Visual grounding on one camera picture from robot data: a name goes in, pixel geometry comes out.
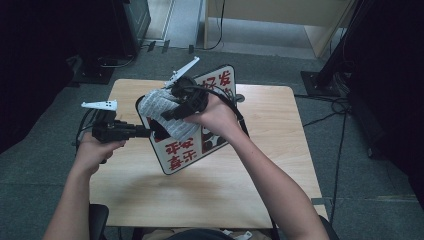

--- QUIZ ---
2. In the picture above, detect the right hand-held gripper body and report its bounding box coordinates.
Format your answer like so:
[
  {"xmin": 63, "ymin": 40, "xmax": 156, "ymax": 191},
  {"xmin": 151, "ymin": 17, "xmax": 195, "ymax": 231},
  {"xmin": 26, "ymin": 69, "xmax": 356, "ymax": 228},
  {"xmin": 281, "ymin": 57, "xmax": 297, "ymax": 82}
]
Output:
[{"xmin": 163, "ymin": 55, "xmax": 209, "ymax": 116}]

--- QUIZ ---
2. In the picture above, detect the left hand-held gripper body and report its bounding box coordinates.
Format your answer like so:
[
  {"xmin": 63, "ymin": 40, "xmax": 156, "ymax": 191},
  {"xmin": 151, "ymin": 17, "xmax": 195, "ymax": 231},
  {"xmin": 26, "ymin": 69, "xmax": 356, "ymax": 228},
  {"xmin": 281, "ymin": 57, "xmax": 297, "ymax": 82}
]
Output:
[{"xmin": 80, "ymin": 99, "xmax": 138, "ymax": 145}]

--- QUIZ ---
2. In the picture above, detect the grey fluffy towel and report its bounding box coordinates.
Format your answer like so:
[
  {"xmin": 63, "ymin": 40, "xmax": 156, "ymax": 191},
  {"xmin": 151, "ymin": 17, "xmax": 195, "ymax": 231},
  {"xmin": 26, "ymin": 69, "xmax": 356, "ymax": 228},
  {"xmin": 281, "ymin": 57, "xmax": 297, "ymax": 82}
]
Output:
[{"xmin": 137, "ymin": 87, "xmax": 201, "ymax": 143}]

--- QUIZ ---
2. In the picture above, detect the panda sign board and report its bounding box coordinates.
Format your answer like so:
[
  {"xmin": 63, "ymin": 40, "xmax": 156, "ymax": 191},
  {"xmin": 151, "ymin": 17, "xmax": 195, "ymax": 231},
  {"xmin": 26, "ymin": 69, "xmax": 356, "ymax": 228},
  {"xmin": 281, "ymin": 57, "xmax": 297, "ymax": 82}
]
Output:
[{"xmin": 134, "ymin": 64, "xmax": 238, "ymax": 176}]

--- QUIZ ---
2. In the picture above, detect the person's left hand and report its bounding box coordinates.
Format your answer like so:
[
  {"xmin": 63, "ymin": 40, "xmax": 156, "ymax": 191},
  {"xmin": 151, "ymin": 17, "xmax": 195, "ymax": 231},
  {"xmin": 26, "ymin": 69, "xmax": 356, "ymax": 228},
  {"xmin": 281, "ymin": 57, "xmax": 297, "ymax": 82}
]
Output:
[{"xmin": 74, "ymin": 132, "xmax": 127, "ymax": 176}]

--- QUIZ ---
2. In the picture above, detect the person's right hand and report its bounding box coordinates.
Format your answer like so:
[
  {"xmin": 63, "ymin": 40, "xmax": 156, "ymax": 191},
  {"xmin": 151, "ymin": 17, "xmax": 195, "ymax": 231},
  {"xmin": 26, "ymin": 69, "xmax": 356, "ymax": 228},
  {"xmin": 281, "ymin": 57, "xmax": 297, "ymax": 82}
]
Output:
[{"xmin": 182, "ymin": 94, "xmax": 243, "ymax": 143}]

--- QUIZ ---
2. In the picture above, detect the black flat stand base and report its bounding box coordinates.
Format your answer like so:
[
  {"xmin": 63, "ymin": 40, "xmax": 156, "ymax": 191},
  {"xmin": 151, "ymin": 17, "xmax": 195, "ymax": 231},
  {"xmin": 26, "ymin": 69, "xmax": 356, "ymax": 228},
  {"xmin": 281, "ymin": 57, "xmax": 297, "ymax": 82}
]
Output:
[{"xmin": 71, "ymin": 54, "xmax": 116, "ymax": 86}]

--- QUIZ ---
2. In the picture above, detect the black chair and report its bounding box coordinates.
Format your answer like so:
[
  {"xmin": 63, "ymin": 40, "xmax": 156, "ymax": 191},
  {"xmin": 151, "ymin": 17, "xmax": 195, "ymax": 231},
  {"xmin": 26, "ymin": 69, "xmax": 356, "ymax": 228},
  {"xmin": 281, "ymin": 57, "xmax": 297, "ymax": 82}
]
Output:
[{"xmin": 89, "ymin": 203, "xmax": 341, "ymax": 240}]

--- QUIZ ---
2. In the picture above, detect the black computer tower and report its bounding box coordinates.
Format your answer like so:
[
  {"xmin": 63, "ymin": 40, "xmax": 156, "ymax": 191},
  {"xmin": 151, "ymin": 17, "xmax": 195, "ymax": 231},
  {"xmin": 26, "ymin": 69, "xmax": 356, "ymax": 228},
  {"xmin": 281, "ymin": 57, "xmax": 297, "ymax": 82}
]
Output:
[{"xmin": 111, "ymin": 0, "xmax": 152, "ymax": 58}]

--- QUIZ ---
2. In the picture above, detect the black curtain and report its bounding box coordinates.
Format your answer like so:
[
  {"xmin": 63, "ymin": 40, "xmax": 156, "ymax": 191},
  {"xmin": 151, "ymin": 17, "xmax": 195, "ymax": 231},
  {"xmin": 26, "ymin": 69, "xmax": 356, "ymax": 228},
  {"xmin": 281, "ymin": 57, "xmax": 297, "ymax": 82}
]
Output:
[
  {"xmin": 343, "ymin": 0, "xmax": 424, "ymax": 212},
  {"xmin": 0, "ymin": 0, "xmax": 116, "ymax": 155}
]

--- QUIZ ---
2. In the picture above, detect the person's dark shirt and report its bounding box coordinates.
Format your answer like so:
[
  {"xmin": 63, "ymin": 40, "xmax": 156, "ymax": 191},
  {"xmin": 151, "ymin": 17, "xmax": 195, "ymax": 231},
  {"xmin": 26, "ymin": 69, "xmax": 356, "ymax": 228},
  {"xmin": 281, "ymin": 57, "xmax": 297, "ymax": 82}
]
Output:
[{"xmin": 166, "ymin": 228, "xmax": 235, "ymax": 240}]

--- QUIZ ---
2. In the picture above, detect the light wooden desk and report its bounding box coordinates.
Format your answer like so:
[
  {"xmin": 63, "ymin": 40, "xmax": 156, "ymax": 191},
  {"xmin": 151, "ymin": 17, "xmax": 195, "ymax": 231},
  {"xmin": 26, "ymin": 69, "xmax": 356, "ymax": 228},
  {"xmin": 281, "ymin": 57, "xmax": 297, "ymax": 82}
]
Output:
[{"xmin": 203, "ymin": 0, "xmax": 356, "ymax": 60}]

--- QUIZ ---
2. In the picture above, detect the black metal stand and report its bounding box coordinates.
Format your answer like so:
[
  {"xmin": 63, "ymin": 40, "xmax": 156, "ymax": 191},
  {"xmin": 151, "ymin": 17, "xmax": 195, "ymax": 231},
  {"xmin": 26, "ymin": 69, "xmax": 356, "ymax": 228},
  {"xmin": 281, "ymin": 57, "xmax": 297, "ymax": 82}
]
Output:
[{"xmin": 300, "ymin": 0, "xmax": 371, "ymax": 98}]

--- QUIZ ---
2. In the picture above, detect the small white object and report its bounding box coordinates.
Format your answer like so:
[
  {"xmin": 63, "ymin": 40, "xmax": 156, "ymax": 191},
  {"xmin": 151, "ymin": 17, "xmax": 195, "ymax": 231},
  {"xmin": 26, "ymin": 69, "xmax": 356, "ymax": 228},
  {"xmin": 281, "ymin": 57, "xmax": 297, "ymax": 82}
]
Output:
[{"xmin": 221, "ymin": 229, "xmax": 254, "ymax": 240}]

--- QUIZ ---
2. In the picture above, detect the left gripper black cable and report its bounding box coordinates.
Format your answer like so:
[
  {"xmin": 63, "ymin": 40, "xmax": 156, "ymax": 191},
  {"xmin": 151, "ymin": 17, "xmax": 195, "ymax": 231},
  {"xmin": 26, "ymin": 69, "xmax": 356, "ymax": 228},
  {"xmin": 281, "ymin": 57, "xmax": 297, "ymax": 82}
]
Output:
[{"xmin": 75, "ymin": 108, "xmax": 101, "ymax": 148}]

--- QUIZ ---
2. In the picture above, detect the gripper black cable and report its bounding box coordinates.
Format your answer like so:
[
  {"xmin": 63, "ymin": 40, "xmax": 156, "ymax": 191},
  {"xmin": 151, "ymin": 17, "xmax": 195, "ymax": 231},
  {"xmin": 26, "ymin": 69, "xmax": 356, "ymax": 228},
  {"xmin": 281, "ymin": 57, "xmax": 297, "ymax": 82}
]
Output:
[
  {"xmin": 75, "ymin": 108, "xmax": 101, "ymax": 148},
  {"xmin": 181, "ymin": 84, "xmax": 280, "ymax": 240}
]

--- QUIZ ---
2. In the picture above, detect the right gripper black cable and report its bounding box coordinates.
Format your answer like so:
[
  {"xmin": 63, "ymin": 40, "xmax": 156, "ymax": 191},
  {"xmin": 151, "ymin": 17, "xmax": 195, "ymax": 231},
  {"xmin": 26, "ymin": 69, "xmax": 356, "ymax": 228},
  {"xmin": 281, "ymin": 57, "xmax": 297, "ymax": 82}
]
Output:
[{"xmin": 181, "ymin": 84, "xmax": 280, "ymax": 240}]

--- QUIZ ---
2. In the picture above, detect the black hanging cable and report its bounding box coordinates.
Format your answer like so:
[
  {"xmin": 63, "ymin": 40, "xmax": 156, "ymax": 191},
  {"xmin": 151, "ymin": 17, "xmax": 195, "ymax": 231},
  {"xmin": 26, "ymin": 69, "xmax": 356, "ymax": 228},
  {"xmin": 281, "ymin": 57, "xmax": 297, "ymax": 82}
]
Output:
[{"xmin": 203, "ymin": 0, "xmax": 226, "ymax": 52}]

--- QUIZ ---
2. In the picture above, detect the short black floor cable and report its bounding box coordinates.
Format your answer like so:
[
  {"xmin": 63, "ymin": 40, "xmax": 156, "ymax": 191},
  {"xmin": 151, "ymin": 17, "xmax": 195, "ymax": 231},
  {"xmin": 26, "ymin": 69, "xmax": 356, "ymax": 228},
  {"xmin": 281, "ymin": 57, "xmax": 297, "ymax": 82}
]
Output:
[{"xmin": 293, "ymin": 93, "xmax": 351, "ymax": 129}]

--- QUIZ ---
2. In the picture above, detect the long black floor cable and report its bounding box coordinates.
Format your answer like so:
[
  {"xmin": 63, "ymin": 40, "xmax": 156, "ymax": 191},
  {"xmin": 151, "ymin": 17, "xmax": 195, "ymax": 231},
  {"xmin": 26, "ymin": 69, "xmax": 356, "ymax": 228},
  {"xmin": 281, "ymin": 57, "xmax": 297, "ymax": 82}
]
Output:
[{"xmin": 328, "ymin": 99, "xmax": 350, "ymax": 218}]

